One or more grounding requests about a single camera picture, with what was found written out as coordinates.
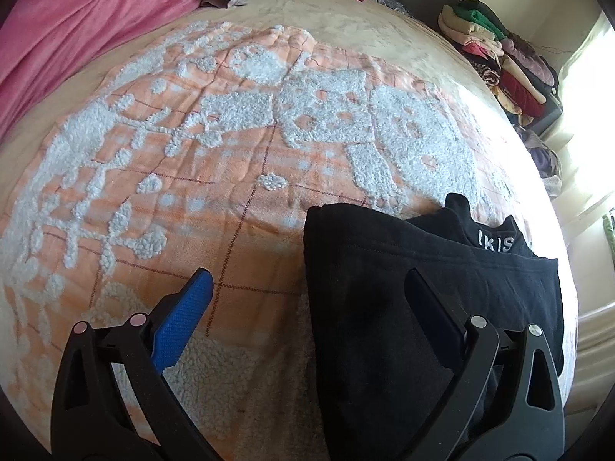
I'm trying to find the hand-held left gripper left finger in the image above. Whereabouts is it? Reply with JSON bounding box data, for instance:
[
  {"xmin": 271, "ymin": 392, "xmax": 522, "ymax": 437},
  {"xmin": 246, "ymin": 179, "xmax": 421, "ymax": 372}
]
[{"xmin": 50, "ymin": 268, "xmax": 223, "ymax": 461}]

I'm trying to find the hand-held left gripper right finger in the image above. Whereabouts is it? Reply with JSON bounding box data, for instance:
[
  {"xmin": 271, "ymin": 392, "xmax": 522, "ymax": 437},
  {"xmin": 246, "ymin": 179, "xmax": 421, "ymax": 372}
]
[{"xmin": 405, "ymin": 269, "xmax": 567, "ymax": 461}]

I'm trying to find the black garment with white print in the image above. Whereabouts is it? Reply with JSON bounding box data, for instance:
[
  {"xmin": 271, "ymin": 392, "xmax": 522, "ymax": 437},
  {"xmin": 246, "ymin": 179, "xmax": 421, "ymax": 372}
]
[{"xmin": 303, "ymin": 193, "xmax": 566, "ymax": 461}]

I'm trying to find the pile of folded clothes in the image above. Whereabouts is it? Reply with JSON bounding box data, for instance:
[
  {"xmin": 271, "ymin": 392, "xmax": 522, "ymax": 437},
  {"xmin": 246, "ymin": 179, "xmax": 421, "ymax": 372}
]
[{"xmin": 438, "ymin": 0, "xmax": 561, "ymax": 128}]

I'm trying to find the orange white tufted blanket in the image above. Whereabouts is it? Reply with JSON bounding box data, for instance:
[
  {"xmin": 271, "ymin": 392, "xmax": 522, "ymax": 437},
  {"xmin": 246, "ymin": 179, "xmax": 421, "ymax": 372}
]
[{"xmin": 0, "ymin": 19, "xmax": 529, "ymax": 461}]

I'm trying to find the purple cloth heap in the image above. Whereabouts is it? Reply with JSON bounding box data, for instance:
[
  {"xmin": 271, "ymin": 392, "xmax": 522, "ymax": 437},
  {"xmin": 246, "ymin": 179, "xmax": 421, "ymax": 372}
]
[{"xmin": 514, "ymin": 125, "xmax": 563, "ymax": 197}]

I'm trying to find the dark grey shelf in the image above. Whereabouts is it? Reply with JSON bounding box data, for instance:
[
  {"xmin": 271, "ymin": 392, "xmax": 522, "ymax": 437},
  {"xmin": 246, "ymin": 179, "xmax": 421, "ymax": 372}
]
[{"xmin": 521, "ymin": 98, "xmax": 564, "ymax": 138}]

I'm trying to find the beige bed cover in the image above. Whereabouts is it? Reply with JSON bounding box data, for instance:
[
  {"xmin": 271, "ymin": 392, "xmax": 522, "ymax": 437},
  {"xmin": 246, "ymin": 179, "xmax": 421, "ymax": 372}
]
[{"xmin": 0, "ymin": 0, "xmax": 583, "ymax": 461}]

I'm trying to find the pink blanket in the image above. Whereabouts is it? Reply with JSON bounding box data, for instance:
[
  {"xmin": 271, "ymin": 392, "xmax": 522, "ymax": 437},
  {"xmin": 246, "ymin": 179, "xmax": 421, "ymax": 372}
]
[{"xmin": 0, "ymin": 0, "xmax": 228, "ymax": 141}]

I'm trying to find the grey patterned cloth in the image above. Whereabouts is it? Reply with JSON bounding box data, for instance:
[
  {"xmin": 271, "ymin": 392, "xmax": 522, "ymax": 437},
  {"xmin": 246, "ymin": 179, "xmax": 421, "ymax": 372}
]
[{"xmin": 365, "ymin": 0, "xmax": 410, "ymax": 14}]

